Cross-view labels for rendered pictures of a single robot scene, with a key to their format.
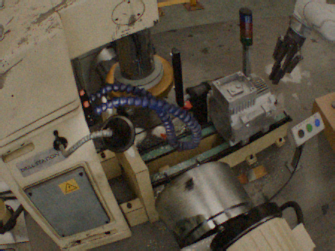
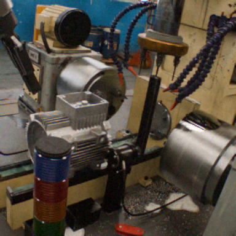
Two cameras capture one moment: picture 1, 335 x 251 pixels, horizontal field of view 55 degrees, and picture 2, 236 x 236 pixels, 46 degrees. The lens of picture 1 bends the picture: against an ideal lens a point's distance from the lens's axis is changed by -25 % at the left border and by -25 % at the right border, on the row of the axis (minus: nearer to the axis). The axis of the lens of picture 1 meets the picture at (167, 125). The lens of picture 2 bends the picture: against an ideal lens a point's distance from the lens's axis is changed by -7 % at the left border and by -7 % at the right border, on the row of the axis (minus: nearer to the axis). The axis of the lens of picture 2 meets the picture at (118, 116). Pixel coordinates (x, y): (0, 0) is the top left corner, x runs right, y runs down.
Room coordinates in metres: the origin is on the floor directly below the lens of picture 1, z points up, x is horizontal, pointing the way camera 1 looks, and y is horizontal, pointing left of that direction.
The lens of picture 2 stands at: (1.66, -0.46, 1.45)
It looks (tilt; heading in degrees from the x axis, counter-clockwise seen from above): 23 degrees down; 155
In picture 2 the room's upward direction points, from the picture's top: 10 degrees clockwise
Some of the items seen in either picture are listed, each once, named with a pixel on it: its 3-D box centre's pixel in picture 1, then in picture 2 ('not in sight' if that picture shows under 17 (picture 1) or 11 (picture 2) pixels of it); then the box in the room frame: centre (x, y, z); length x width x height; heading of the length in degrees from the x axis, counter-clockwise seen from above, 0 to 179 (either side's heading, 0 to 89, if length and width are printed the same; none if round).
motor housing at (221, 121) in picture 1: (243, 107); (67, 141); (0.90, -0.26, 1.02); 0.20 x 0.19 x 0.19; 112
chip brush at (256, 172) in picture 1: (244, 178); not in sight; (0.74, -0.26, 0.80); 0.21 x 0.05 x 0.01; 102
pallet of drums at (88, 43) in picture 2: not in sight; (90, 42); (-4.33, 1.31, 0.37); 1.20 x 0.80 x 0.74; 97
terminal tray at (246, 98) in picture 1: (235, 93); (80, 110); (0.89, -0.23, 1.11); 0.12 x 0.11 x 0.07; 112
